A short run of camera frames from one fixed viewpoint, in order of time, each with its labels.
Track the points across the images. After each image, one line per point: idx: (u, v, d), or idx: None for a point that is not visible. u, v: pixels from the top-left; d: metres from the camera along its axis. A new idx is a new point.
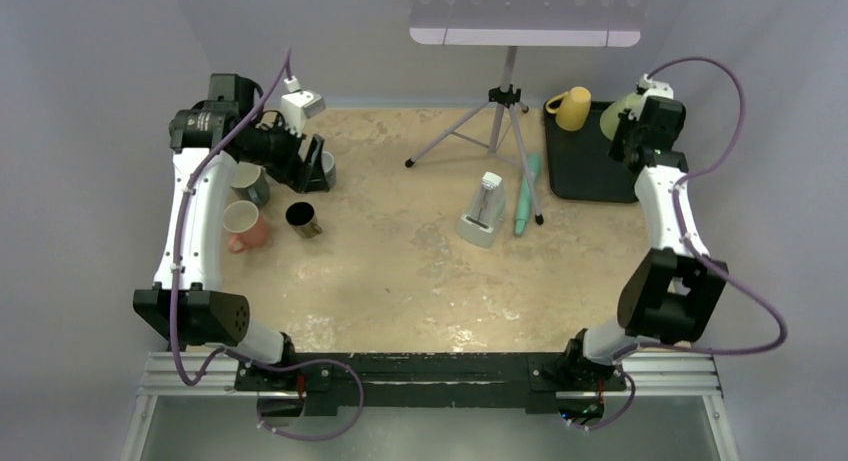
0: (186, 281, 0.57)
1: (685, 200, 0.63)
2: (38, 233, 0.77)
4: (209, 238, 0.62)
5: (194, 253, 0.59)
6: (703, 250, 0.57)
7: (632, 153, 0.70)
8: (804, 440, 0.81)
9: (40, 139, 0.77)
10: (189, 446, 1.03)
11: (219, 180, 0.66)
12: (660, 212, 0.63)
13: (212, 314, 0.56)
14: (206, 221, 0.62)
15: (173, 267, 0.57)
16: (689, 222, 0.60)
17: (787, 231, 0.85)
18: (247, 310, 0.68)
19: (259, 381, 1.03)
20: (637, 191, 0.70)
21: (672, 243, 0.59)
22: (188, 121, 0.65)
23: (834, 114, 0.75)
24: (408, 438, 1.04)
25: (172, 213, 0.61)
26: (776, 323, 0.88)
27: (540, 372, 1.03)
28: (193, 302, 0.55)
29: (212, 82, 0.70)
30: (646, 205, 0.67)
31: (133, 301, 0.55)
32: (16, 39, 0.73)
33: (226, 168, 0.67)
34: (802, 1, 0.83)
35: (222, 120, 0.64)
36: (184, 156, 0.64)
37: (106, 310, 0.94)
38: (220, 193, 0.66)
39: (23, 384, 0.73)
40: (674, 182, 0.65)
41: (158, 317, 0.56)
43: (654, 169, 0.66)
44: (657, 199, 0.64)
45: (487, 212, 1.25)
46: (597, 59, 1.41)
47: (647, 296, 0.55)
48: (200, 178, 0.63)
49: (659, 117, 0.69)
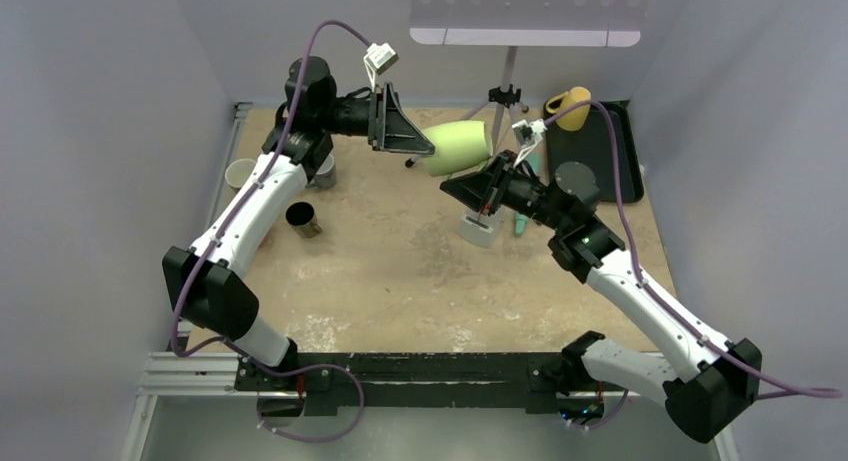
0: (216, 255, 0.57)
1: (655, 286, 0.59)
2: (37, 233, 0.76)
4: (256, 229, 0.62)
5: (235, 235, 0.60)
6: (723, 341, 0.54)
7: (565, 249, 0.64)
8: (803, 442, 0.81)
9: (40, 140, 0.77)
10: (190, 445, 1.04)
11: (289, 186, 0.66)
12: (656, 317, 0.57)
13: (223, 295, 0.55)
14: (259, 212, 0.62)
15: (211, 238, 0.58)
16: (687, 314, 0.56)
17: (788, 231, 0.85)
18: (257, 309, 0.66)
19: (259, 381, 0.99)
20: (598, 290, 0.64)
21: (695, 352, 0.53)
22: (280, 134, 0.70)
23: (832, 115, 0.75)
24: (407, 437, 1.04)
25: (235, 195, 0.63)
26: (775, 322, 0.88)
27: (539, 373, 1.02)
28: (212, 277, 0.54)
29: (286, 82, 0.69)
30: (622, 304, 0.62)
31: (165, 253, 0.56)
32: (16, 40, 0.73)
33: (299, 179, 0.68)
34: (802, 1, 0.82)
35: (307, 145, 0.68)
36: (268, 157, 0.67)
37: (105, 309, 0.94)
38: (286, 194, 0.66)
39: (23, 384, 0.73)
40: (630, 272, 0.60)
41: (176, 279, 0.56)
43: (603, 265, 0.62)
44: (637, 301, 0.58)
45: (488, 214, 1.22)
46: (597, 58, 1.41)
47: (713, 418, 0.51)
48: (271, 177, 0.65)
49: (581, 212, 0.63)
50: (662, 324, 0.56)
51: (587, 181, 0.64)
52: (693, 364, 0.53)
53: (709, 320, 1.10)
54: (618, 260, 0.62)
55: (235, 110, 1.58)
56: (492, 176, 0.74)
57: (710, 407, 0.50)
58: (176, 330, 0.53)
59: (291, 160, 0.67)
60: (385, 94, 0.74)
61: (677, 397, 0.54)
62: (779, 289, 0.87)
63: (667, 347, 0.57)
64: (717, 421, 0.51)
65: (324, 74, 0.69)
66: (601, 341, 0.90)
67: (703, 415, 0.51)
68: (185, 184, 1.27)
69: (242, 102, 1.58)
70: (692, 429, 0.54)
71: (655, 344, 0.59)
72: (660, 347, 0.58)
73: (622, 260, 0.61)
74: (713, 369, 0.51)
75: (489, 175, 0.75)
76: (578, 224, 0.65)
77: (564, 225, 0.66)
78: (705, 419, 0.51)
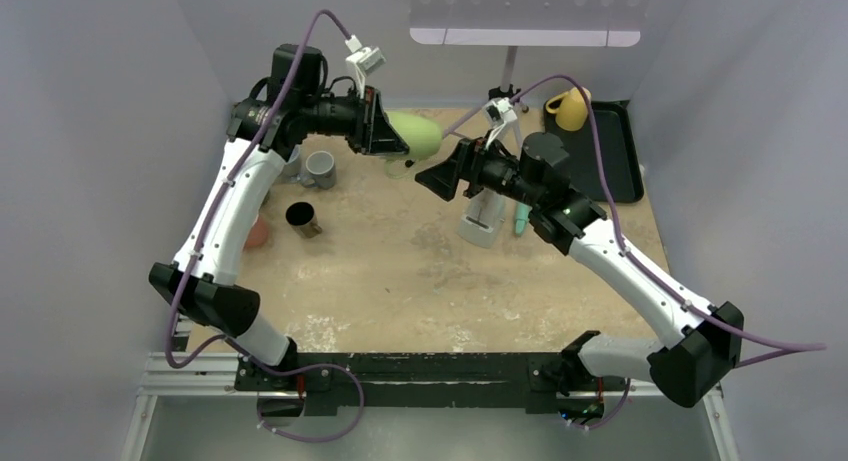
0: (200, 269, 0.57)
1: (639, 255, 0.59)
2: (36, 234, 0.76)
4: (236, 231, 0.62)
5: (215, 244, 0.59)
6: (705, 304, 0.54)
7: (546, 220, 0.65)
8: (803, 442, 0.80)
9: (39, 141, 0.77)
10: (190, 445, 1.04)
11: (262, 176, 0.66)
12: (640, 284, 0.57)
13: (213, 309, 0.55)
14: (233, 213, 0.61)
15: (191, 253, 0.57)
16: (669, 280, 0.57)
17: (788, 231, 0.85)
18: (258, 308, 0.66)
19: (259, 381, 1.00)
20: (580, 261, 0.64)
21: (678, 319, 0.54)
22: (248, 113, 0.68)
23: (832, 115, 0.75)
24: (407, 437, 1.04)
25: (208, 198, 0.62)
26: (774, 323, 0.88)
27: (539, 373, 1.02)
28: (200, 293, 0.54)
29: (273, 58, 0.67)
30: (605, 276, 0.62)
31: (152, 271, 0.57)
32: (15, 40, 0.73)
33: (273, 168, 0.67)
34: (803, 1, 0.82)
35: (278, 123, 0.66)
36: (233, 146, 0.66)
37: (104, 309, 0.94)
38: (261, 185, 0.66)
39: (22, 384, 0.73)
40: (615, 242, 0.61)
41: (168, 294, 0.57)
43: (585, 235, 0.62)
44: (621, 270, 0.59)
45: (487, 213, 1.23)
46: (598, 59, 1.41)
47: (699, 382, 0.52)
48: (242, 172, 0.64)
49: (554, 180, 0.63)
50: (646, 292, 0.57)
51: (554, 149, 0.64)
52: (677, 330, 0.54)
53: None
54: (600, 230, 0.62)
55: (235, 110, 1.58)
56: (456, 164, 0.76)
57: (694, 372, 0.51)
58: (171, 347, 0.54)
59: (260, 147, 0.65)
60: (371, 99, 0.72)
61: (663, 366, 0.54)
62: (779, 289, 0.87)
63: (651, 314, 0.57)
64: (701, 386, 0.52)
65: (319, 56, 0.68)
66: (595, 337, 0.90)
67: (689, 380, 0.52)
68: (185, 184, 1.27)
69: (242, 102, 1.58)
70: (678, 396, 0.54)
71: (641, 314, 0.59)
72: (646, 317, 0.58)
73: (604, 229, 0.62)
74: (697, 334, 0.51)
75: (453, 163, 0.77)
76: (555, 198, 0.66)
77: (539, 198, 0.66)
78: (690, 384, 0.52)
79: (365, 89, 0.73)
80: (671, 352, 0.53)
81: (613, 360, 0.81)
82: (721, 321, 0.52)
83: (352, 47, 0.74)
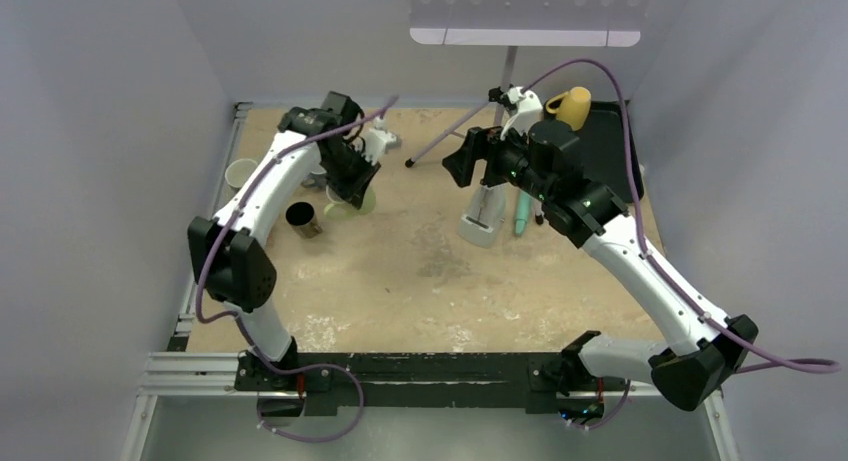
0: (239, 224, 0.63)
1: (660, 260, 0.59)
2: (36, 233, 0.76)
4: (274, 202, 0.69)
5: (256, 206, 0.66)
6: (724, 317, 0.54)
7: (564, 212, 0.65)
8: (804, 442, 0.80)
9: (38, 140, 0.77)
10: (191, 445, 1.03)
11: (302, 163, 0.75)
12: (657, 289, 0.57)
13: (242, 263, 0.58)
14: (276, 184, 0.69)
15: (235, 209, 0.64)
16: (688, 288, 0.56)
17: (789, 230, 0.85)
18: (276, 286, 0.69)
19: (259, 381, 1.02)
20: (596, 256, 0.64)
21: (695, 330, 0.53)
22: (298, 116, 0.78)
23: (833, 114, 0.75)
24: (407, 437, 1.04)
25: (255, 171, 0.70)
26: (774, 322, 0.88)
27: (539, 373, 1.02)
28: (234, 245, 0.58)
29: (328, 96, 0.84)
30: (622, 275, 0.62)
31: (189, 224, 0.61)
32: (15, 39, 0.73)
33: (310, 160, 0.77)
34: (802, 1, 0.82)
35: (321, 124, 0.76)
36: (283, 135, 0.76)
37: (105, 309, 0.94)
38: (299, 171, 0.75)
39: (22, 384, 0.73)
40: (634, 246, 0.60)
41: (202, 247, 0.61)
43: (604, 233, 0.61)
44: (639, 272, 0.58)
45: (487, 212, 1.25)
46: (598, 59, 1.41)
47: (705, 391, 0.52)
48: (288, 154, 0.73)
49: (563, 165, 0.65)
50: (664, 297, 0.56)
51: (564, 136, 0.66)
52: (693, 341, 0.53)
53: None
54: (621, 228, 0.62)
55: (235, 110, 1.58)
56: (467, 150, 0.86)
57: (704, 385, 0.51)
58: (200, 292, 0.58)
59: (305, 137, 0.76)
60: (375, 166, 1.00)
61: (670, 371, 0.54)
62: (779, 289, 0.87)
63: (662, 319, 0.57)
64: (704, 395, 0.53)
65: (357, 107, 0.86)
66: (597, 336, 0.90)
67: (696, 389, 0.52)
68: (185, 184, 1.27)
69: (242, 102, 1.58)
70: (678, 397, 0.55)
71: (652, 314, 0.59)
72: (658, 320, 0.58)
73: (625, 227, 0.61)
74: (713, 350, 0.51)
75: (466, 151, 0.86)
76: (569, 188, 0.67)
77: (552, 187, 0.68)
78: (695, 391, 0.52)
79: (375, 159, 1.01)
80: (682, 361, 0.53)
81: (613, 361, 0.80)
82: (737, 335, 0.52)
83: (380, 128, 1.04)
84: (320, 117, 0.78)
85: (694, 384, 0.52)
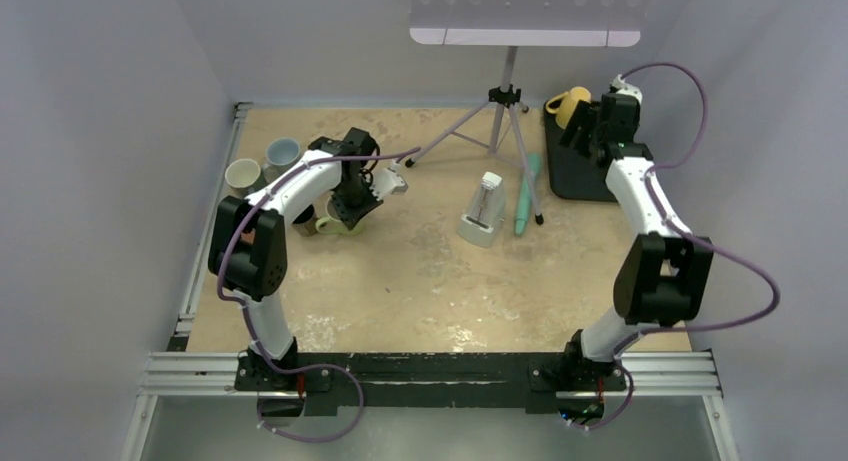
0: (268, 206, 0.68)
1: (656, 185, 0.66)
2: (37, 232, 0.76)
4: (298, 199, 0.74)
5: (284, 197, 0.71)
6: (685, 228, 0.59)
7: (600, 150, 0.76)
8: (804, 441, 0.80)
9: (39, 139, 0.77)
10: (189, 446, 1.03)
11: (327, 176, 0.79)
12: (639, 199, 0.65)
13: (266, 241, 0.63)
14: (303, 184, 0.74)
15: (266, 193, 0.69)
16: (666, 203, 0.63)
17: (789, 230, 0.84)
18: (283, 279, 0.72)
19: (259, 381, 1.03)
20: (612, 187, 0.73)
21: (654, 227, 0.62)
22: (327, 141, 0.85)
23: (834, 114, 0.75)
24: (407, 437, 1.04)
25: (286, 170, 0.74)
26: (775, 323, 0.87)
27: (540, 372, 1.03)
28: (263, 223, 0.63)
29: (350, 131, 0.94)
30: (624, 200, 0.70)
31: (221, 201, 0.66)
32: (16, 39, 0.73)
33: (332, 176, 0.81)
34: (802, 0, 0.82)
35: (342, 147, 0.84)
36: (312, 150, 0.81)
37: (106, 308, 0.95)
38: (321, 183, 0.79)
39: (21, 384, 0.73)
40: (642, 175, 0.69)
41: (229, 225, 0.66)
43: (623, 162, 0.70)
44: (634, 190, 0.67)
45: (487, 212, 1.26)
46: (597, 59, 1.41)
47: (642, 280, 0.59)
48: (318, 164, 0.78)
49: (614, 112, 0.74)
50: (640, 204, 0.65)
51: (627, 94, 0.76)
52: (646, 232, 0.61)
53: (709, 320, 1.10)
54: (637, 164, 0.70)
55: (235, 110, 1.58)
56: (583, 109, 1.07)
57: (642, 267, 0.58)
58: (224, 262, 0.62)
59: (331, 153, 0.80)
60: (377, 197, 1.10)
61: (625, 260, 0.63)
62: (780, 289, 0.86)
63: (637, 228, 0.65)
64: (645, 291, 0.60)
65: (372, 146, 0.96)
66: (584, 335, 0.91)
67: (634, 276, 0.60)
68: (185, 184, 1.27)
69: (242, 102, 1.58)
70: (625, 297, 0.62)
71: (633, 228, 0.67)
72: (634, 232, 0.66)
73: (641, 165, 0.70)
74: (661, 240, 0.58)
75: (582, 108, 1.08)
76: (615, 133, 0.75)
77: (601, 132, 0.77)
78: (634, 280, 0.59)
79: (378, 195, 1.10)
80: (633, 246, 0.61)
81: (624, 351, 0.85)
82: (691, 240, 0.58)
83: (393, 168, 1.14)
84: (343, 147, 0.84)
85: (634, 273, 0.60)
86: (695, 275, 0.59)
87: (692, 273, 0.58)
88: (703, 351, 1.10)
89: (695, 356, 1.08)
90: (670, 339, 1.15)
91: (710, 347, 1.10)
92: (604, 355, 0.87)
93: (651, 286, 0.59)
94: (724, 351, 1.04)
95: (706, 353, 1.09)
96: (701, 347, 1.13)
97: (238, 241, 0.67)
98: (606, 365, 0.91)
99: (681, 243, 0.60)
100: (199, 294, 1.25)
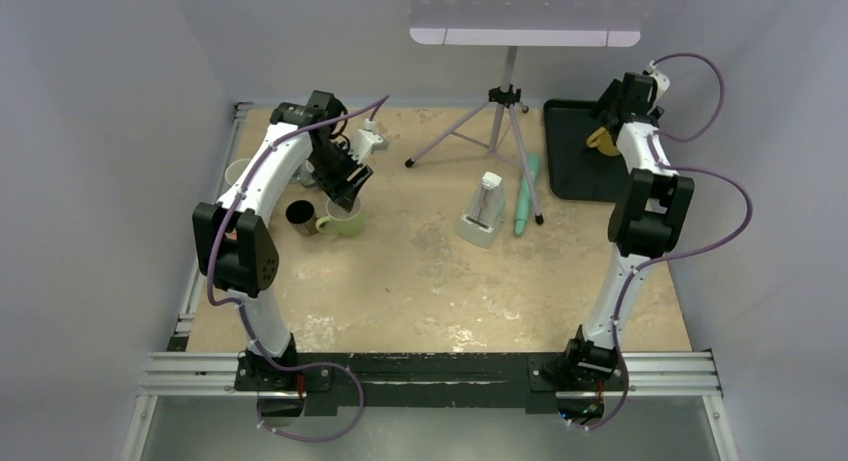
0: (242, 205, 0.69)
1: (658, 140, 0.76)
2: (39, 232, 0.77)
4: (274, 186, 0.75)
5: (257, 190, 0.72)
6: (674, 169, 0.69)
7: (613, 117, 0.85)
8: (804, 441, 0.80)
9: (41, 139, 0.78)
10: (188, 447, 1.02)
11: (296, 151, 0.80)
12: (638, 150, 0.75)
13: (248, 241, 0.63)
14: (272, 171, 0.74)
15: (237, 192, 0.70)
16: (661, 154, 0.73)
17: (790, 229, 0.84)
18: (279, 264, 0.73)
19: (259, 381, 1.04)
20: (620, 144, 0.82)
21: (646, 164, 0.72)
22: (288, 108, 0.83)
23: (833, 113, 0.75)
24: (407, 437, 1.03)
25: (254, 158, 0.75)
26: (775, 323, 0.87)
27: (539, 372, 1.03)
28: (242, 224, 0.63)
29: (313, 94, 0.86)
30: (628, 156, 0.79)
31: (196, 209, 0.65)
32: (19, 41, 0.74)
33: (301, 148, 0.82)
34: (801, 2, 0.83)
35: (312, 115, 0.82)
36: (276, 126, 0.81)
37: (106, 308, 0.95)
38: (293, 160, 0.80)
39: (19, 384, 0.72)
40: (648, 131, 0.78)
41: (206, 230, 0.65)
43: (631, 124, 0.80)
44: (635, 142, 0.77)
45: (487, 212, 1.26)
46: (598, 60, 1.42)
47: (629, 207, 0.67)
48: (283, 142, 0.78)
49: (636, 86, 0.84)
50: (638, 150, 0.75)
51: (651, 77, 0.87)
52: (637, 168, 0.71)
53: (710, 321, 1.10)
54: (643, 126, 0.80)
55: (235, 110, 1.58)
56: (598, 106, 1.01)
57: (633, 195, 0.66)
58: (213, 260, 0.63)
59: (296, 127, 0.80)
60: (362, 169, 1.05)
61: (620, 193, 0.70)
62: (779, 288, 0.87)
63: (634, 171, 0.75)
64: (632, 218, 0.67)
65: (339, 106, 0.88)
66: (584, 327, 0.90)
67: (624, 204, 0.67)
68: (185, 183, 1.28)
69: (242, 102, 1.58)
70: (615, 224, 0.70)
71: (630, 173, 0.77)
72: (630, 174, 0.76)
73: (647, 128, 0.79)
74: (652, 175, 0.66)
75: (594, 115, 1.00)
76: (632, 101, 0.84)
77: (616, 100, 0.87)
78: (623, 207, 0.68)
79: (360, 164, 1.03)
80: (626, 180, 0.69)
81: (626, 321, 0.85)
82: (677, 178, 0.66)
83: (368, 127, 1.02)
84: (307, 111, 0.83)
85: (625, 203, 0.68)
86: (677, 208, 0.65)
87: (672, 207, 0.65)
88: (704, 351, 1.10)
89: (696, 356, 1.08)
90: (671, 339, 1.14)
91: (710, 347, 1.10)
92: (604, 330, 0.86)
93: (637, 214, 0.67)
94: (724, 351, 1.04)
95: (706, 353, 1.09)
96: (701, 348, 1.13)
97: (223, 242, 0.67)
98: (606, 361, 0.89)
99: (669, 182, 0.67)
100: (199, 294, 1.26)
